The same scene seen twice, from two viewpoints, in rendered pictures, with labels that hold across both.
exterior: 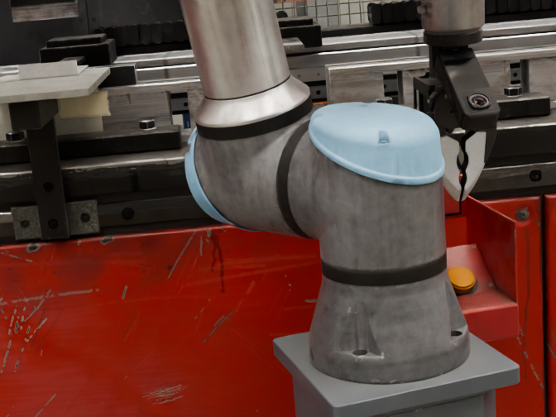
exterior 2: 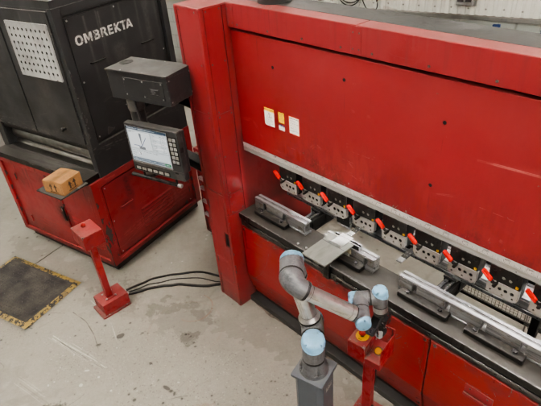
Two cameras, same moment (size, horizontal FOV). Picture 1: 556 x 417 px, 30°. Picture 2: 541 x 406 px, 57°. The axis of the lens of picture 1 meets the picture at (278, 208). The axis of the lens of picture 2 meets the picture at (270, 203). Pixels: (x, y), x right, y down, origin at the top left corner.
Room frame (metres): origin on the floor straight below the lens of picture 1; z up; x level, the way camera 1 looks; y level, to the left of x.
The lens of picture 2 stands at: (-0.23, -1.28, 2.91)
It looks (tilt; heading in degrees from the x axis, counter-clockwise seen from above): 34 degrees down; 51
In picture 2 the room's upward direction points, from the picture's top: 5 degrees counter-clockwise
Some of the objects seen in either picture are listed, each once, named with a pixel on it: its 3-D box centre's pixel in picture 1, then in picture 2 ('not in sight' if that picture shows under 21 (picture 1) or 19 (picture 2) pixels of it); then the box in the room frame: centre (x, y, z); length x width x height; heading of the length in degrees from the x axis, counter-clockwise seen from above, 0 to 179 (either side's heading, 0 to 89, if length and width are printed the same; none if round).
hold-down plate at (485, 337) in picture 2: not in sight; (493, 343); (1.60, -0.68, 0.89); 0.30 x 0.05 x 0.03; 92
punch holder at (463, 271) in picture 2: not in sight; (467, 260); (1.64, -0.44, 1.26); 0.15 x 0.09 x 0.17; 92
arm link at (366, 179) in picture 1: (372, 180); (313, 345); (0.93, -0.09, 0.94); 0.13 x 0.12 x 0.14; 46
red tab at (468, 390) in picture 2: not in sight; (477, 396); (1.50, -0.70, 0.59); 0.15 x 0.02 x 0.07; 92
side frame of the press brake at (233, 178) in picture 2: not in sight; (257, 156); (1.77, 1.31, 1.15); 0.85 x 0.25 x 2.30; 2
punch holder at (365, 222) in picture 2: not in sight; (368, 213); (1.63, 0.16, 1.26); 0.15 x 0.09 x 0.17; 92
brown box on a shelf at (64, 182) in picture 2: not in sight; (59, 180); (0.63, 2.33, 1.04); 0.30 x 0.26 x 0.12; 106
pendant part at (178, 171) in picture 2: not in sight; (159, 148); (1.10, 1.50, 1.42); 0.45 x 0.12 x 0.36; 109
